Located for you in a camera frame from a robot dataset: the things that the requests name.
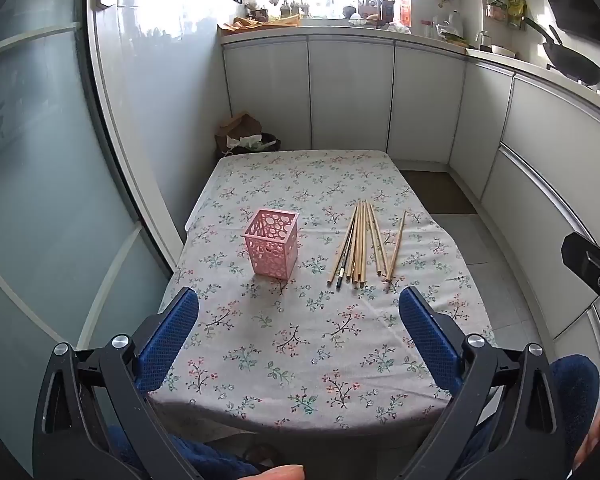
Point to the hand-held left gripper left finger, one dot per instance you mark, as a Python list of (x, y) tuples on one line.
[(167, 340)]

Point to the clear plastic jug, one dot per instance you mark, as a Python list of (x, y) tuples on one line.
[(456, 24)]

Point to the dark chopstick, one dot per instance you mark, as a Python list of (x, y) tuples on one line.
[(343, 245), (347, 255)]

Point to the floral tablecloth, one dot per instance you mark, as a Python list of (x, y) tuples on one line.
[(305, 350)]

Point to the frosted glass door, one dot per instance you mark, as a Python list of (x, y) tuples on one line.
[(40, 160)]

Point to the red label bottle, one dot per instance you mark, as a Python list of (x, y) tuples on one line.
[(405, 10)]

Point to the group of small jars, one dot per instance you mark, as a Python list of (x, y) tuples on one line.
[(290, 7)]

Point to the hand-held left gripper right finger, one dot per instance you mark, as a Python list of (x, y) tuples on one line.
[(430, 340)]

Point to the metal faucet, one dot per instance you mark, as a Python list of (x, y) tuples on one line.
[(484, 39)]

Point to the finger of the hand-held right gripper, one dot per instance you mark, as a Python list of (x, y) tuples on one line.
[(592, 270)]

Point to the green red packet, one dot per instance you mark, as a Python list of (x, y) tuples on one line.
[(496, 9)]

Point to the person's blue trousers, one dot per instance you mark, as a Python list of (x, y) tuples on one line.
[(575, 385)]

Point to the black wok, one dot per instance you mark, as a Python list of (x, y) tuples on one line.
[(575, 62)]

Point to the pink perforated plastic basket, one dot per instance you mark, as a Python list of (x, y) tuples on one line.
[(275, 255)]

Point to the white cabinet door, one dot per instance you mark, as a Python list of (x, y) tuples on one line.
[(565, 135), (350, 95), (425, 105), (265, 95), (480, 120), (545, 240)]

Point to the person's left hand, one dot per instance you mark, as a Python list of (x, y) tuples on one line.
[(280, 473)]

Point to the brown paper bag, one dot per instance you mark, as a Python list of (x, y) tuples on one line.
[(240, 125)]

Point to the yellow paper bag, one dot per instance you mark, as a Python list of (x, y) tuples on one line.
[(260, 22)]

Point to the yellow green packet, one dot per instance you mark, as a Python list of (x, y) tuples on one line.
[(517, 12)]

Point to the black trash bin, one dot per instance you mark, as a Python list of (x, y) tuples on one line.
[(270, 142)]

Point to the bundle of wooden chopsticks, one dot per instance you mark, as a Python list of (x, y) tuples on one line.
[(362, 240)]

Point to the brown floor mat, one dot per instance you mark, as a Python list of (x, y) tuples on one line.
[(430, 192)]

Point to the white dish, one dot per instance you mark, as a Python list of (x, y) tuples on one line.
[(503, 51)]

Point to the brown utensil holder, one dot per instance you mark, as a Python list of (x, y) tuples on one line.
[(380, 9)]

